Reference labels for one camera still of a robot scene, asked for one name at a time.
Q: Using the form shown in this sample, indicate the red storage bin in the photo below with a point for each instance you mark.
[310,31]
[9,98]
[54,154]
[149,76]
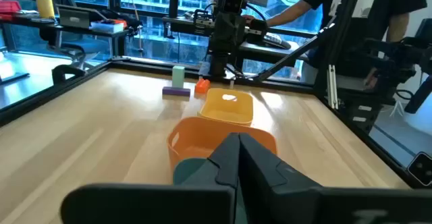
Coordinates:
[9,6]

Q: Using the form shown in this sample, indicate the white orange box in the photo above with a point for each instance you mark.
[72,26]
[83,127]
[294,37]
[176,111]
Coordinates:
[108,26]

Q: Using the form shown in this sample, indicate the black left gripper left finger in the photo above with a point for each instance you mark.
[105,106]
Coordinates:
[189,200]

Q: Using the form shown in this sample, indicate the dark teal plastic bin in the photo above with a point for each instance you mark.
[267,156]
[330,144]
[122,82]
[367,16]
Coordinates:
[187,171]

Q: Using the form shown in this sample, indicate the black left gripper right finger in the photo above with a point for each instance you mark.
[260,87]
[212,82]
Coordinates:
[303,203]

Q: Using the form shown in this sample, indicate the black office desk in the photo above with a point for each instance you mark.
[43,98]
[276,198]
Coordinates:
[116,45]

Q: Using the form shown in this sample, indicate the orange plastic bin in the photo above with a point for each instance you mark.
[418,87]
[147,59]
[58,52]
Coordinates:
[195,139]

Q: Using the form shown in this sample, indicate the silver frame bracket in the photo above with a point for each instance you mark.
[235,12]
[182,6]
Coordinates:
[332,85]

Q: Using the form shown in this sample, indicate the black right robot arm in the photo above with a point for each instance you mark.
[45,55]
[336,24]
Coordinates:
[218,63]

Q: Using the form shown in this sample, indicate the yellow container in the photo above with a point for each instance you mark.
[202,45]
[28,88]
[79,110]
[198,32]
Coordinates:
[45,6]

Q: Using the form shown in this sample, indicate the purple rectangular block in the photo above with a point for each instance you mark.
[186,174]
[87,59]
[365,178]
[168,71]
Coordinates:
[176,91]

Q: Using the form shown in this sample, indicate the black aluminium table frame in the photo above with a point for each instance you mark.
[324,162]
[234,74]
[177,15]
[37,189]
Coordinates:
[50,93]

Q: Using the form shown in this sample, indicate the grey laptop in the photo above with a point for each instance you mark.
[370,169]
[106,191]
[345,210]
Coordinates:
[74,18]

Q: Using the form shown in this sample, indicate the yellow plastic bin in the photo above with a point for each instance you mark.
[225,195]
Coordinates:
[229,114]

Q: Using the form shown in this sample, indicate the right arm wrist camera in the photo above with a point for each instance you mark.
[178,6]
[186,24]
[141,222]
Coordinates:
[233,3]

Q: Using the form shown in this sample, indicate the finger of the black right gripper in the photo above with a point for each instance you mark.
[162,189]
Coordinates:
[222,35]
[238,35]

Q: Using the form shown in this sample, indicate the black keyboard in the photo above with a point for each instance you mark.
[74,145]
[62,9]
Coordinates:
[276,41]

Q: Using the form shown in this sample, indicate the orange studded brick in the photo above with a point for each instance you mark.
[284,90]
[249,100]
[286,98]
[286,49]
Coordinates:
[202,86]

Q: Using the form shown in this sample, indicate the mint green block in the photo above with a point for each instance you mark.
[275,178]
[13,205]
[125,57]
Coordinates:
[178,76]

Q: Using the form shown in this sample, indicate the table-level camera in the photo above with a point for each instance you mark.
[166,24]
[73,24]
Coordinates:
[421,168]

